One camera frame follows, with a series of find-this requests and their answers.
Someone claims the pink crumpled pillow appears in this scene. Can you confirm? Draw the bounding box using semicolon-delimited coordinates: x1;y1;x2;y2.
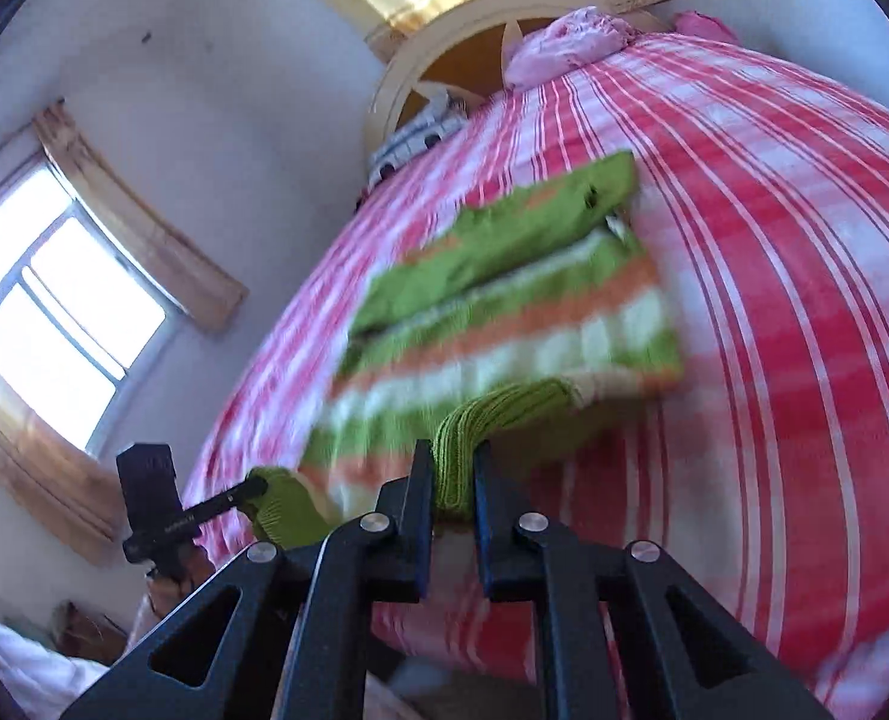
503;7;641;93

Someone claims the side window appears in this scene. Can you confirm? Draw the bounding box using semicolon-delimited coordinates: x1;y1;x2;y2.
0;156;177;455

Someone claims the person's left hand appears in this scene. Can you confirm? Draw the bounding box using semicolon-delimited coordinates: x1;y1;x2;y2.
148;544;215;619

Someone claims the cream wooden headboard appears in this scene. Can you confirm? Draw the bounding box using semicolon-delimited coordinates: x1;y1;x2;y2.
361;0;671;160

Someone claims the green striped knit sweater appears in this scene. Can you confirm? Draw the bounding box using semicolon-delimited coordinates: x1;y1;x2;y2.
244;151;684;548

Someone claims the white grey patterned pillow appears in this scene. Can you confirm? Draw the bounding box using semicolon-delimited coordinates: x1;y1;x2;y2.
366;91;467;190

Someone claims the magenta pink cushion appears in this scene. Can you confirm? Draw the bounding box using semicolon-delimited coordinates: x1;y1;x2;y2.
672;10;741;46

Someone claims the yellow side window curtain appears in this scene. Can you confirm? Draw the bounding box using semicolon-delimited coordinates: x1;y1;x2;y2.
0;101;249;566

